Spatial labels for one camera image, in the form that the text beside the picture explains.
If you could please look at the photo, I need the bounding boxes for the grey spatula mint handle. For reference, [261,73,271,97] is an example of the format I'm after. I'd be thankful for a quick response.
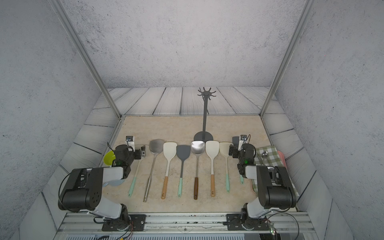
[177,145,191,198]

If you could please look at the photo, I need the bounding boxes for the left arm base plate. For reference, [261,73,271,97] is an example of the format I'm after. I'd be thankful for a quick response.
[102,214,147,232]

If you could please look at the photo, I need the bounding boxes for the lime green bowl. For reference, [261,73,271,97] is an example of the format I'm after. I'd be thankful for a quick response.
[103,151,116,166]

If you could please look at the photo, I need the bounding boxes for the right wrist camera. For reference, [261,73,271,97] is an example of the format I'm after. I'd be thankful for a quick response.
[238,135,248,152]

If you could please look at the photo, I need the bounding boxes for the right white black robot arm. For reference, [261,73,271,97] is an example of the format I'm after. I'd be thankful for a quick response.
[227,143,297,222]

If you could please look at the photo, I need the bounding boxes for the left aluminium frame post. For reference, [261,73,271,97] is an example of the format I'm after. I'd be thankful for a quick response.
[49,0,122,120]

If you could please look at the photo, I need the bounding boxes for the cream utensil mint handle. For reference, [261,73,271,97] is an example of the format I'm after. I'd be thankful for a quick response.
[219,142,232,194]

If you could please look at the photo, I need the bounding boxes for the light blue mug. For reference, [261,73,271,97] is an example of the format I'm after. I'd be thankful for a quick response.
[103,179,125,187]

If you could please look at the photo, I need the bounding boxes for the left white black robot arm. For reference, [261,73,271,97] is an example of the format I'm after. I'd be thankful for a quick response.
[58,145,146,223]

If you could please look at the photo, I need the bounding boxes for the pink plate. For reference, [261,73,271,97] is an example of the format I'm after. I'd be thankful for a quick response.
[278,151,287,168]

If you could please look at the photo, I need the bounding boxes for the metal spoon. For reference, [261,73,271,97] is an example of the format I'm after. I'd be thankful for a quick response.
[262,151,268,159]

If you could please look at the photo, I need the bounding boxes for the aluminium mounting rail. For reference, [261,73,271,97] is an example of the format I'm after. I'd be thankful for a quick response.
[54,212,318,240]

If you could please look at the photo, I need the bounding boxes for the right aluminium frame post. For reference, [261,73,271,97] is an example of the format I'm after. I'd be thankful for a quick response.
[260,0,316,119]

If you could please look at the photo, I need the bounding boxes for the green checkered cloth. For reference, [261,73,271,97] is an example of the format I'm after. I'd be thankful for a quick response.
[250,146,284,197]

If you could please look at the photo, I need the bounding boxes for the grey utensil rack stand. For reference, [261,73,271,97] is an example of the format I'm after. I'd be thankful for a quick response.
[194,87,216,142]

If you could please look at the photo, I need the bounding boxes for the cream spatula light wood handle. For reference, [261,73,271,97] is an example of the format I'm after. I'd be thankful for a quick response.
[161,142,177,200]

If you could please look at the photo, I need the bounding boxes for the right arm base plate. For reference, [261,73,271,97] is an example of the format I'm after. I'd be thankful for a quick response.
[223,214,270,231]

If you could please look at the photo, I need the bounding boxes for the aluminium frame post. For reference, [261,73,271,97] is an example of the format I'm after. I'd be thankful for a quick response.
[49,0,122,120]
[260,0,316,119]

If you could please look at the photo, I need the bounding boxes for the utensil light wood handle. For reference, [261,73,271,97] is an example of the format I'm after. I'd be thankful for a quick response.
[206,141,220,197]

